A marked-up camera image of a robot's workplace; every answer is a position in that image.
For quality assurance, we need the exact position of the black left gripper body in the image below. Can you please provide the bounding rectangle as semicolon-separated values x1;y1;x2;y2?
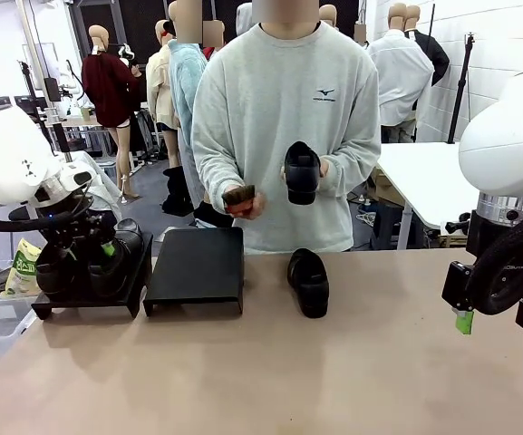
44;209;118;256

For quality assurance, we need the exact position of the pair of black boots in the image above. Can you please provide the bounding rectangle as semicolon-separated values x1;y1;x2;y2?
160;165;195;217

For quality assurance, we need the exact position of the person's left hand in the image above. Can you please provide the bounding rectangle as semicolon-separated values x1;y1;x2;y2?
280;160;331;189

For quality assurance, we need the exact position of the brown cardboard box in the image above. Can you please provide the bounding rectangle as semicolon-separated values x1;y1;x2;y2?
372;165;405;205

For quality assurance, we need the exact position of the black pole with clamp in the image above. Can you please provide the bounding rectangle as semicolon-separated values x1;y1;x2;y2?
43;76;71;158

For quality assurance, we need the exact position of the white work table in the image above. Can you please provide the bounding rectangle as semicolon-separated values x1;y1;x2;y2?
375;141;484;237

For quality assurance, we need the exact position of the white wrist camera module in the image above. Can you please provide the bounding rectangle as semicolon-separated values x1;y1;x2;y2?
60;161;98;192

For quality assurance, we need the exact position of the aluminium profile post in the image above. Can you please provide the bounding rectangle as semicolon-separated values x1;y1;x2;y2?
15;0;75;165

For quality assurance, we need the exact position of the mannequin in light blue fleece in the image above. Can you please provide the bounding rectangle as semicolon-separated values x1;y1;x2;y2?
168;0;208;209

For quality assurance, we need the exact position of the person's left forearm grey sleeve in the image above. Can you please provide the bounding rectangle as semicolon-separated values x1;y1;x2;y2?
319;130;383;197

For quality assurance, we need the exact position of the mannequin in black jacket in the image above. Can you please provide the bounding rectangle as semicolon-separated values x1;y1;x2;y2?
404;5;451;88

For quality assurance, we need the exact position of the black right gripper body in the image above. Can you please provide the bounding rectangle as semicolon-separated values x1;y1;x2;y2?
466;209;523;305

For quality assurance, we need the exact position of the mannequin in beige jacket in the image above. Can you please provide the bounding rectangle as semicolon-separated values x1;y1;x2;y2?
145;20;183;169

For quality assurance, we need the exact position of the mannequin in white shirt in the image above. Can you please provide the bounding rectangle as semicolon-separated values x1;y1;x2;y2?
367;3;436;144

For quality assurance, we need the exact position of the person's right hand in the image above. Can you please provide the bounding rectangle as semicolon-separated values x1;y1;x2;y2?
224;192;266;222

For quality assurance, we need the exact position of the mannequin in maroon sweater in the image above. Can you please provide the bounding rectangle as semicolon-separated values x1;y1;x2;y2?
81;24;142;200

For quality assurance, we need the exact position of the black tripod stand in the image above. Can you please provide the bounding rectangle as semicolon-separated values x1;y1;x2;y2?
447;31;478;145

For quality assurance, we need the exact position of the black leather loafer shoe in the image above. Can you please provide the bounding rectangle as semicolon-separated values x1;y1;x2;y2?
284;140;322;206
35;246;82;299
286;247;331;319
87;217;146;299

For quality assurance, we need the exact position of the black metal shoe stand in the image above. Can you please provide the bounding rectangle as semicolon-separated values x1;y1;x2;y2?
31;233;154;321
141;226;246;318

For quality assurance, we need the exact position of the person's right forearm grey sleeve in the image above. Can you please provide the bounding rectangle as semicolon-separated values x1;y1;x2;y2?
191;126;248;213

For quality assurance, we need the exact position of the yellow green snack bag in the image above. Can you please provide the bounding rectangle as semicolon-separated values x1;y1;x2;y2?
0;237;44;298

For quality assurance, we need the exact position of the person torso grey sweatshirt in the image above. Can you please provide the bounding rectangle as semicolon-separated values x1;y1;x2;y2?
191;20;383;254

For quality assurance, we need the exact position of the brown wooden shoe brush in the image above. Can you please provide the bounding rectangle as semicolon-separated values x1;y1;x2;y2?
221;184;257;216

